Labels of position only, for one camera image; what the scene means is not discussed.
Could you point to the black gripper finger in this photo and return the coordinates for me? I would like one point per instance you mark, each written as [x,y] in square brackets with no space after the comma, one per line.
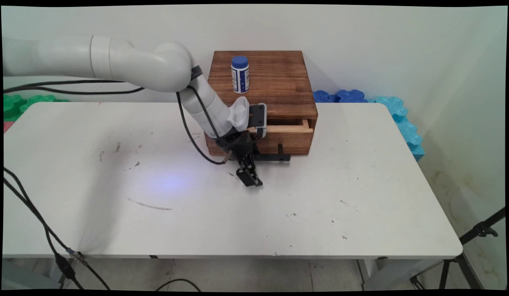
[256,172]
[244,174]

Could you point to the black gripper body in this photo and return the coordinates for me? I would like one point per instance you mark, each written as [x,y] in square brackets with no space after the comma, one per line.
[238,144]

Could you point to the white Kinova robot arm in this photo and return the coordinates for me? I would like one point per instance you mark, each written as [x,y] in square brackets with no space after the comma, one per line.
[126,61]

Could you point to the white bottle with blue cap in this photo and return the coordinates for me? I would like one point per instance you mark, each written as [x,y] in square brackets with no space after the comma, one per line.
[240,76]

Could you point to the brown wooden drawer cabinet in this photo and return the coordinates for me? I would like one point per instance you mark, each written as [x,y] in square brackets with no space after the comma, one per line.
[275,82]

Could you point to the dark blue foam puzzle mat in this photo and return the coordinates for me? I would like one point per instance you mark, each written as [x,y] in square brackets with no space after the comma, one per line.
[340,97]

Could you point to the cyan foam puzzle mat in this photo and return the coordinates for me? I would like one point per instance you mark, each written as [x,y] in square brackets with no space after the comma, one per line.
[404,123]

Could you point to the white table leg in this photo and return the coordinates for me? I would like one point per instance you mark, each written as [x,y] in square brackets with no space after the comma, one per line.
[386,273]

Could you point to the green foam puzzle mat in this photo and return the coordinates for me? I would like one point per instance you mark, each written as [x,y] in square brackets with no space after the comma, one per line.
[22,105]

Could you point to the pink foam puzzle mat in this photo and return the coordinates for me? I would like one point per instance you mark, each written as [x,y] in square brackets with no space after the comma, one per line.
[7,126]

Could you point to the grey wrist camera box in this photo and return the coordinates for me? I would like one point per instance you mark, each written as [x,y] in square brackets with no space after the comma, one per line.
[257,116]

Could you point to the black camera tripod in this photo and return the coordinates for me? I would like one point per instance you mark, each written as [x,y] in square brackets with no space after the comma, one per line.
[476,232]

